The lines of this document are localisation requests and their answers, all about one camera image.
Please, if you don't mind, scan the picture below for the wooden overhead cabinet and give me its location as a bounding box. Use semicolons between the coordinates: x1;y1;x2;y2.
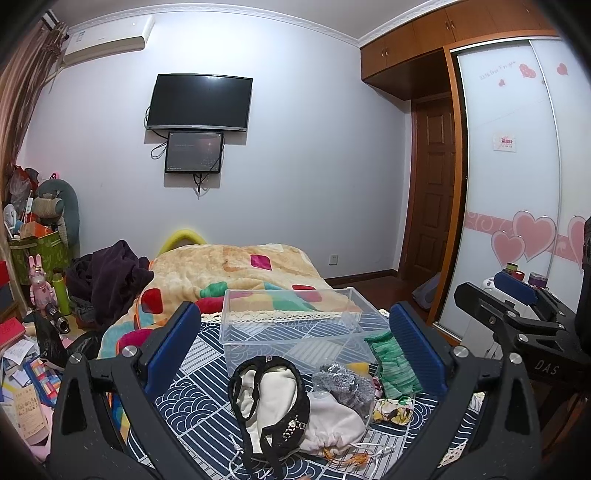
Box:
361;1;556;101

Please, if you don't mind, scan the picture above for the grey plush pillow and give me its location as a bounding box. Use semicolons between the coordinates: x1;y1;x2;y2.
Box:
32;179;80;248

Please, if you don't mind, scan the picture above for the small black wall monitor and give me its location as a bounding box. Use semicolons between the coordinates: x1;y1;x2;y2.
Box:
164;131;223;174

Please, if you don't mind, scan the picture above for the colourful plush blanket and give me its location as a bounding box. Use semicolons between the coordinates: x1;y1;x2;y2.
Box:
98;244;348;359

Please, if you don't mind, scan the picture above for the green storage box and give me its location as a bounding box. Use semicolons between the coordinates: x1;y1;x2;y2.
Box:
8;230;73;287

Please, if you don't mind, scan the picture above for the white sliding wardrobe door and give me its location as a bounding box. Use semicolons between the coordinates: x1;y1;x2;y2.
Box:
435;36;591;342

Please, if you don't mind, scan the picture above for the yellow headboard cushion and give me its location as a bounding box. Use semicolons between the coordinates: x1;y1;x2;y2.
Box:
158;229;206;255

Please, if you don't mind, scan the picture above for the clear plastic storage box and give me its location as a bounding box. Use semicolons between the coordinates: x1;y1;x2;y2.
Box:
219;287;390;375

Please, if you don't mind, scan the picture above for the grey knit item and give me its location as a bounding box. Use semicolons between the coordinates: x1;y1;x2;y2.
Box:
311;363;376;417

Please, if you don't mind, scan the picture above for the brown curtain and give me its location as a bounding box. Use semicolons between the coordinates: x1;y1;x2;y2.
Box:
0;20;68;186

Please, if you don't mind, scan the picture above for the white drawstring pouch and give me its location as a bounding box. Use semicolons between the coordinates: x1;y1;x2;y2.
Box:
300;391;367;456

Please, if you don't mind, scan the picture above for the yellow sponge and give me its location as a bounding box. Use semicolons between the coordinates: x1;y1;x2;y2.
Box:
346;362;370;378

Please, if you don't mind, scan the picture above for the white air conditioner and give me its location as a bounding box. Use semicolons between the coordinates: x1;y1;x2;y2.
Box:
62;15;155;67

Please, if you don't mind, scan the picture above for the brown wooden door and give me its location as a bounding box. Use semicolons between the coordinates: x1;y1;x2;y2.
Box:
400;94;456;282

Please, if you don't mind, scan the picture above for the white appliance with stickers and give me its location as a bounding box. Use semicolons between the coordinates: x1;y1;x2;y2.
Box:
469;274;551;361

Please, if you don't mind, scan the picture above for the blue patterned bed sheet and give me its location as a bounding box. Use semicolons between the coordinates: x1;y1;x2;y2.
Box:
155;315;437;479

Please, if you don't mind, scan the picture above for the green knit sock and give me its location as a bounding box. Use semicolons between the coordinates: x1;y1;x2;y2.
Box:
365;331;423;400

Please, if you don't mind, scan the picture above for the pink rabbit toy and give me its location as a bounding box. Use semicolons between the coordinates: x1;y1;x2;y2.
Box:
29;254;57;313

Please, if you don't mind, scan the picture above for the green bottle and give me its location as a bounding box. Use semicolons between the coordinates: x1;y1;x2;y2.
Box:
52;273;71;316

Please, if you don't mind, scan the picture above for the dark purple clothes pile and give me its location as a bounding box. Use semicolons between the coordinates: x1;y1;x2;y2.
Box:
66;240;154;330

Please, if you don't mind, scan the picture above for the black wall television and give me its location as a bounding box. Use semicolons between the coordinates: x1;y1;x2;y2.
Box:
146;73;253;132

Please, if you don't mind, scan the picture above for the floral fabric scrunchie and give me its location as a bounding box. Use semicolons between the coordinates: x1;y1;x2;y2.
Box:
372;396;415;426

